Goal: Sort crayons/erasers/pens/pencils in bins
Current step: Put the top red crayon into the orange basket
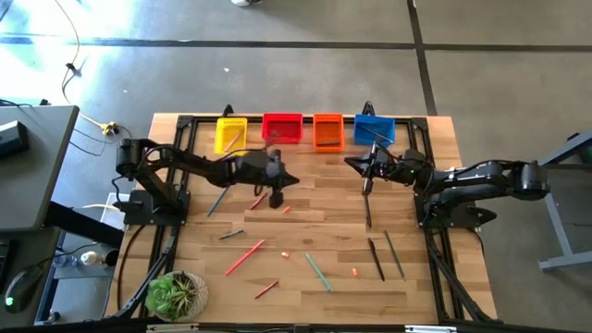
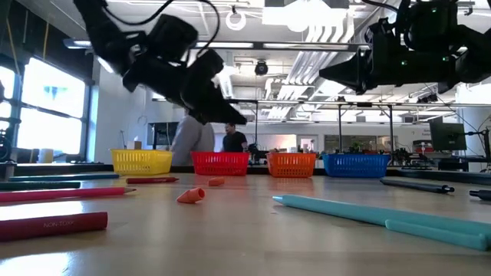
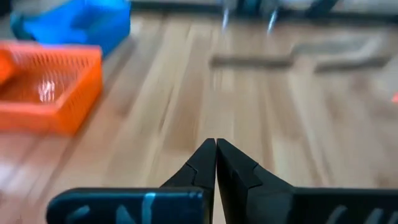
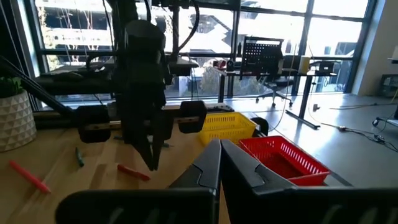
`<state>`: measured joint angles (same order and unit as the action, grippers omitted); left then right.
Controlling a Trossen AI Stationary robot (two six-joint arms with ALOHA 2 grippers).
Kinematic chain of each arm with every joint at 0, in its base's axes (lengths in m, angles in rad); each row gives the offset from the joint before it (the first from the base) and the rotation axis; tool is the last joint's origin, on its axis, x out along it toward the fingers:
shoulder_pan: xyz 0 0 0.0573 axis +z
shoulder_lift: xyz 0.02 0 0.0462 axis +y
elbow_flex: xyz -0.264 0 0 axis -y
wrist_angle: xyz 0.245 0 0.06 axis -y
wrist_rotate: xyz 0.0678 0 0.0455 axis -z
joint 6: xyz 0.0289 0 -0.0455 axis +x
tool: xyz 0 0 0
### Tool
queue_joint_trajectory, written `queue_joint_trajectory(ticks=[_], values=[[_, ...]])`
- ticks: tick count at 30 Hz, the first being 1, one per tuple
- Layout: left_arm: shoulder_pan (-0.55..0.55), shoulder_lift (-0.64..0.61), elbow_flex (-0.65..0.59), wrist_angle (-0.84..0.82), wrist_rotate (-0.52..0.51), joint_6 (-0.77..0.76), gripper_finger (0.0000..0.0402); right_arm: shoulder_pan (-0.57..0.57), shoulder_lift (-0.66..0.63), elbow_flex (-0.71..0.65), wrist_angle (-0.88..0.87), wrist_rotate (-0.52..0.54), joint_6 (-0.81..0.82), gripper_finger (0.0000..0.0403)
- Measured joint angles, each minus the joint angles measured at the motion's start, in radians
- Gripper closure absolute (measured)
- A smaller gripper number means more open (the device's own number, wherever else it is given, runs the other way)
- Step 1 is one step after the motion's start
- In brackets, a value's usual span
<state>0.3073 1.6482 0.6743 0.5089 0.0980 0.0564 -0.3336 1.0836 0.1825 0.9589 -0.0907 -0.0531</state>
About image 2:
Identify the dark computer monitor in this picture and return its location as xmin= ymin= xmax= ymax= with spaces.
xmin=147 ymin=121 xmax=180 ymax=150
xmin=428 ymin=121 xmax=468 ymax=152

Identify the red crayon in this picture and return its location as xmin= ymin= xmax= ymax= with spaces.
xmin=125 ymin=176 xmax=180 ymax=185
xmin=0 ymin=211 xmax=109 ymax=243

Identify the black pen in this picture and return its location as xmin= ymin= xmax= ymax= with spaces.
xmin=469 ymin=189 xmax=491 ymax=202
xmin=379 ymin=178 xmax=456 ymax=194

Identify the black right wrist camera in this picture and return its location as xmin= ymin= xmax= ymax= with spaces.
xmin=398 ymin=0 xmax=463 ymax=51

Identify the yellow plastic basket bin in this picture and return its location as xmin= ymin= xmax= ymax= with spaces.
xmin=110 ymin=149 xmax=174 ymax=176

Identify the pink pencil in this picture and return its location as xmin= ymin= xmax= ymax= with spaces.
xmin=0 ymin=186 xmax=137 ymax=204

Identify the green crayon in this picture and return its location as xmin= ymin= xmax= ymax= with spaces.
xmin=0 ymin=181 xmax=82 ymax=192

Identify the red plastic basket bin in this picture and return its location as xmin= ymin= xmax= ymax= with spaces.
xmin=190 ymin=151 xmax=251 ymax=177

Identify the blue pencil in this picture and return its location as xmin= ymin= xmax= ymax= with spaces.
xmin=8 ymin=173 xmax=120 ymax=182

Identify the black background rig frame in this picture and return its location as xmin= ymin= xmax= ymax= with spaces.
xmin=199 ymin=98 xmax=396 ymax=155

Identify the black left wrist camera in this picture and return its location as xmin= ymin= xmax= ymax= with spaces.
xmin=147 ymin=14 xmax=199 ymax=62

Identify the blue plastic basket bin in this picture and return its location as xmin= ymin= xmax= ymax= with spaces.
xmin=322 ymin=153 xmax=391 ymax=179

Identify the teal pen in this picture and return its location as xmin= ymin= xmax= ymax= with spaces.
xmin=272 ymin=194 xmax=491 ymax=252

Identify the person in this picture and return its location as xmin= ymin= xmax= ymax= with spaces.
xmin=220 ymin=122 xmax=249 ymax=153
xmin=170 ymin=109 xmax=216 ymax=167

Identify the orange plastic basket bin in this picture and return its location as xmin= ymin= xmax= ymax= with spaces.
xmin=265 ymin=152 xmax=318 ymax=179

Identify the white ring light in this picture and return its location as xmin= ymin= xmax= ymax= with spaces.
xmin=225 ymin=9 xmax=247 ymax=31

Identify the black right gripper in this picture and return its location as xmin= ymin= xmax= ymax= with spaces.
xmin=318 ymin=17 xmax=461 ymax=97

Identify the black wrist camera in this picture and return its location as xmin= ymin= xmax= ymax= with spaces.
xmin=147 ymin=14 xmax=199 ymax=62
xmin=398 ymin=0 xmax=463 ymax=51

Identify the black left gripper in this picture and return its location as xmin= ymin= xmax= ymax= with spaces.
xmin=121 ymin=48 xmax=249 ymax=126

